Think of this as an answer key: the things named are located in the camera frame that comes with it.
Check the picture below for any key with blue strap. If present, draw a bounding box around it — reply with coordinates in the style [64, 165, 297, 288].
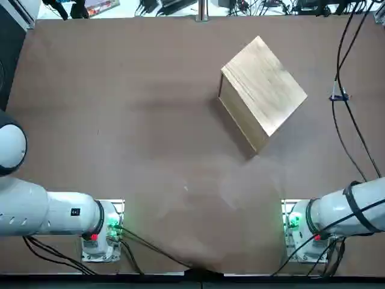
[329, 80, 351, 102]

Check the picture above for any wooden drawer box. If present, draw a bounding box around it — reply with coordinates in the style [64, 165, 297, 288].
[218, 35, 309, 155]

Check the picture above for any large black power brick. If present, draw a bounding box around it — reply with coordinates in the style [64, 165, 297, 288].
[160, 0, 199, 9]

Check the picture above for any colourful book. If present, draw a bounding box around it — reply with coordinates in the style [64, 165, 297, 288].
[85, 0, 121, 16]

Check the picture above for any black clamp object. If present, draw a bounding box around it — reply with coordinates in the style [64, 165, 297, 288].
[70, 0, 90, 19]
[42, 0, 69, 21]

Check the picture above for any black labelled power adapter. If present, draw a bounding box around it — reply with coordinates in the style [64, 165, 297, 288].
[296, 0, 366, 15]

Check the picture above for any aluminium profile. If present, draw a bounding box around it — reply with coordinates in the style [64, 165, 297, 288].
[11, 0, 40, 30]

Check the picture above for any black base cable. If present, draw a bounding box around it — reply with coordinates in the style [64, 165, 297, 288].
[119, 226, 223, 275]
[119, 239, 145, 275]
[21, 235, 99, 275]
[305, 236, 347, 278]
[270, 233, 322, 278]

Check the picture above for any silver camera post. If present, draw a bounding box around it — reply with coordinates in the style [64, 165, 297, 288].
[194, 0, 209, 22]

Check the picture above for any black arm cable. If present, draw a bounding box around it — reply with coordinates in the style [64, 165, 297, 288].
[336, 0, 383, 178]
[331, 0, 368, 183]

